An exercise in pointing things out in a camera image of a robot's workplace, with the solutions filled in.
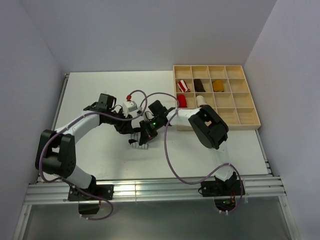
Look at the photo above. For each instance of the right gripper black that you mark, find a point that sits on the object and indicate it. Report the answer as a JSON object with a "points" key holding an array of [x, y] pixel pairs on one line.
{"points": [[147, 134]]}

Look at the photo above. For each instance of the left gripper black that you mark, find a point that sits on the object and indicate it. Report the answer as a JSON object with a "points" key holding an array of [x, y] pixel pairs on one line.
{"points": [[125, 127]]}

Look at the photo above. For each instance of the white black striped sock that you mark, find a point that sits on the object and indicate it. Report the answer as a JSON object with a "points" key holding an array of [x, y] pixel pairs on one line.
{"points": [[134, 141]]}

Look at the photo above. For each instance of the beige brown striped sock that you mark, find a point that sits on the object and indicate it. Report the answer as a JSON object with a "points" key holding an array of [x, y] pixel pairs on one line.
{"points": [[200, 101]]}

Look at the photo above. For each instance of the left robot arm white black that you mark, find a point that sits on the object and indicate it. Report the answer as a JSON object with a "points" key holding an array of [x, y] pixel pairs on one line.
{"points": [[56, 153]]}

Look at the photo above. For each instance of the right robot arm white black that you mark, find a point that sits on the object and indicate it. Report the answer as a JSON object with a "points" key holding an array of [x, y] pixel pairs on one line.
{"points": [[209, 127]]}

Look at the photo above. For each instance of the red white striped rolled sock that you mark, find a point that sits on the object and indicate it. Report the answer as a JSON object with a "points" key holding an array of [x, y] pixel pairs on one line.
{"points": [[183, 86]]}

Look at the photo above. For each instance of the dark brown rolled sock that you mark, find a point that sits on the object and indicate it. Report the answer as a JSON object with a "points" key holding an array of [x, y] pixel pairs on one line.
{"points": [[198, 85]]}

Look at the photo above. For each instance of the mustard yellow rolled sock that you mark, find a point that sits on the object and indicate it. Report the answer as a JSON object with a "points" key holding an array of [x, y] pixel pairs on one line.
{"points": [[218, 86]]}

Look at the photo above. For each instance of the wooden compartment tray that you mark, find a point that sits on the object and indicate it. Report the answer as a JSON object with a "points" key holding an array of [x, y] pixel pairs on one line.
{"points": [[235, 105]]}

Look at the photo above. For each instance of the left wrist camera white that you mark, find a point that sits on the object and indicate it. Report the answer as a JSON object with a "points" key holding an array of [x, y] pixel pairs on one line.
{"points": [[128, 107]]}

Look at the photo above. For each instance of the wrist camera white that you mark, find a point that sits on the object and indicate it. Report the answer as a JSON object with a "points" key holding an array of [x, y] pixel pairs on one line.
{"points": [[128, 107], [140, 111]]}

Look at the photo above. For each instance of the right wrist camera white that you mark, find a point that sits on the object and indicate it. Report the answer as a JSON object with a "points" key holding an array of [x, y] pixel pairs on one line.
{"points": [[140, 111]]}

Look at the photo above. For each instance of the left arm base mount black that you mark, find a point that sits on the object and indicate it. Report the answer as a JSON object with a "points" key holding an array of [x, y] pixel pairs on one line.
{"points": [[89, 203]]}

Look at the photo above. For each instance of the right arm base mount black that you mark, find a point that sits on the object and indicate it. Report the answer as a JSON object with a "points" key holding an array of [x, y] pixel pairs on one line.
{"points": [[226, 194]]}

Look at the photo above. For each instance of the aluminium rail frame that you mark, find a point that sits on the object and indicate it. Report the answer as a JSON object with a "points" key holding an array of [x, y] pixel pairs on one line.
{"points": [[263, 214]]}

